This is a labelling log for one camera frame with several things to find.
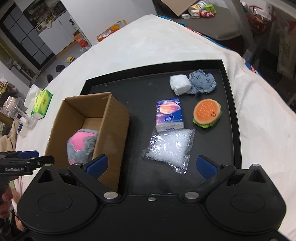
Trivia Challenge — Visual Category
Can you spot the purple tissue pack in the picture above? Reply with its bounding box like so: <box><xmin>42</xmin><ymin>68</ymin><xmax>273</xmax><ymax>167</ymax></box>
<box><xmin>155</xmin><ymin>98</ymin><xmax>184</xmax><ymax>132</ymax></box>

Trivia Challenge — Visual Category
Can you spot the orange snack box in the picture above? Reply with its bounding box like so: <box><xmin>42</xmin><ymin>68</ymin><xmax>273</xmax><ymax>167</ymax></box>
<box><xmin>97</xmin><ymin>20</ymin><xmax>127</xmax><ymax>42</ymax></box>

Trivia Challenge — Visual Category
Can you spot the green tissue box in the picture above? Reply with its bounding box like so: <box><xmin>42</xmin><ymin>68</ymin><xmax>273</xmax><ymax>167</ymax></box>
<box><xmin>31</xmin><ymin>90</ymin><xmax>53</xmax><ymax>120</ymax></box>

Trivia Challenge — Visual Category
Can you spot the white kitchen cabinet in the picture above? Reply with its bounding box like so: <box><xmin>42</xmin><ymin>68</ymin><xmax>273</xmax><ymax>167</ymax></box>
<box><xmin>39</xmin><ymin>11</ymin><xmax>90</xmax><ymax>55</ymax></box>

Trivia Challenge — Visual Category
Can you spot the brown cardboard box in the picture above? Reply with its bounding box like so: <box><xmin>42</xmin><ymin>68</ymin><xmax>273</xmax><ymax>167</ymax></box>
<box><xmin>45</xmin><ymin>92</ymin><xmax>130</xmax><ymax>191</ymax></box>

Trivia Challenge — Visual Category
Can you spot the black tray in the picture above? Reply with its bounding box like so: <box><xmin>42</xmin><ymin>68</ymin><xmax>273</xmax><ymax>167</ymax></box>
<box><xmin>81</xmin><ymin>60</ymin><xmax>242</xmax><ymax>194</ymax></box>

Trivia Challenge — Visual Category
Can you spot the grey pink plush paw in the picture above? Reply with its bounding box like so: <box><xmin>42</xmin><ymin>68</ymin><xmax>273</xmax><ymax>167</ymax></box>
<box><xmin>67</xmin><ymin>128</ymin><xmax>98</xmax><ymax>165</ymax></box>

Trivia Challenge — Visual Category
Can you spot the beige cloth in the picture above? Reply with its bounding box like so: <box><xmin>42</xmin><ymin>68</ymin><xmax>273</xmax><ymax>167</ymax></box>
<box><xmin>0</xmin><ymin>120</ymin><xmax>19</xmax><ymax>152</ymax></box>

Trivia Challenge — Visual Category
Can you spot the grey blue fuzzy cloth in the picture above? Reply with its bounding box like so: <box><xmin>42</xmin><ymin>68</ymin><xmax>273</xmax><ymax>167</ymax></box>
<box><xmin>187</xmin><ymin>70</ymin><xmax>217</xmax><ymax>95</ymax></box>

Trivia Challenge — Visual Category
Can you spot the leaning brown board frame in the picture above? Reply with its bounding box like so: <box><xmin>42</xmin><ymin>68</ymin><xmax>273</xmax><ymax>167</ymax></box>
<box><xmin>161</xmin><ymin>0</ymin><xmax>198</xmax><ymax>16</ymax></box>

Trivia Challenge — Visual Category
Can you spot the plush hamburger toy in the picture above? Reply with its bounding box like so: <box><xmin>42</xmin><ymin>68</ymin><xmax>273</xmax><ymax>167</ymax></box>
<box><xmin>193</xmin><ymin>98</ymin><xmax>222</xmax><ymax>128</ymax></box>

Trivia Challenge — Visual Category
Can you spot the white cup blue label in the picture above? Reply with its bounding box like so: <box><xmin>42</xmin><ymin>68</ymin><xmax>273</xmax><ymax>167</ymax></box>
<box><xmin>17</xmin><ymin>120</ymin><xmax>29</xmax><ymax>138</ymax></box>

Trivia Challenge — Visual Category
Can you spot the clear plastic bag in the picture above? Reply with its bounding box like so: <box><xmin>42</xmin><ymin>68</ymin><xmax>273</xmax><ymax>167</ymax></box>
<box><xmin>142</xmin><ymin>128</ymin><xmax>195</xmax><ymax>175</ymax></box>

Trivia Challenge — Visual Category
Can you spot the person's left hand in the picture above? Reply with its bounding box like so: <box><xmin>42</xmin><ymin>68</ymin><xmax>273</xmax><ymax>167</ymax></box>
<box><xmin>0</xmin><ymin>187</ymin><xmax>13</xmax><ymax>219</ymax></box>

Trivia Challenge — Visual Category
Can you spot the yellow slipper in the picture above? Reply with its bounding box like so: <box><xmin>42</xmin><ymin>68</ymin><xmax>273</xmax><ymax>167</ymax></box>
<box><xmin>65</xmin><ymin>56</ymin><xmax>75</xmax><ymax>63</ymax></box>

